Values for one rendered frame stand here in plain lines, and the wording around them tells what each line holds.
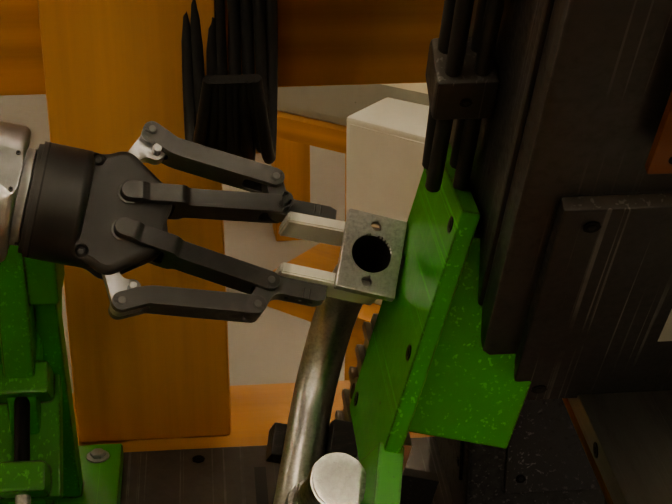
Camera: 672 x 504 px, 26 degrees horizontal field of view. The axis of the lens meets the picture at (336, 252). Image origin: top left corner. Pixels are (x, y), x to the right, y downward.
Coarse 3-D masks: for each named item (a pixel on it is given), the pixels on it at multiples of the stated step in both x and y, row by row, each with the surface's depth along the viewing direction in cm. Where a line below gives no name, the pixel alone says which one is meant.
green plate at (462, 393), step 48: (432, 192) 92; (432, 240) 89; (480, 240) 86; (432, 288) 87; (384, 336) 97; (432, 336) 88; (480, 336) 89; (384, 384) 94; (432, 384) 91; (480, 384) 91; (528, 384) 91; (384, 432) 92; (432, 432) 92; (480, 432) 92
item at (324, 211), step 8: (264, 184) 97; (264, 192) 97; (272, 192) 96; (280, 192) 96; (296, 200) 97; (296, 208) 96; (304, 208) 96; (312, 208) 97; (320, 208) 97; (328, 208) 97; (272, 216) 97; (280, 216) 96; (320, 216) 97; (328, 216) 97
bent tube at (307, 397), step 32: (352, 224) 95; (384, 224) 96; (352, 256) 94; (384, 256) 97; (352, 288) 94; (384, 288) 94; (320, 320) 104; (352, 320) 103; (320, 352) 104; (320, 384) 105; (320, 416) 104; (288, 448) 103; (320, 448) 103; (288, 480) 102
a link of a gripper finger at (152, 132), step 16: (144, 128) 95; (160, 128) 95; (160, 144) 95; (176, 144) 95; (192, 144) 95; (176, 160) 96; (192, 160) 95; (208, 160) 95; (224, 160) 96; (240, 160) 96; (208, 176) 97; (224, 176) 96; (240, 176) 96; (256, 176) 96; (272, 176) 96; (256, 192) 98
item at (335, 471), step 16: (320, 464) 92; (336, 464) 92; (352, 464) 93; (304, 480) 98; (320, 480) 92; (336, 480) 92; (352, 480) 92; (288, 496) 98; (304, 496) 94; (320, 496) 91; (336, 496) 92; (352, 496) 92
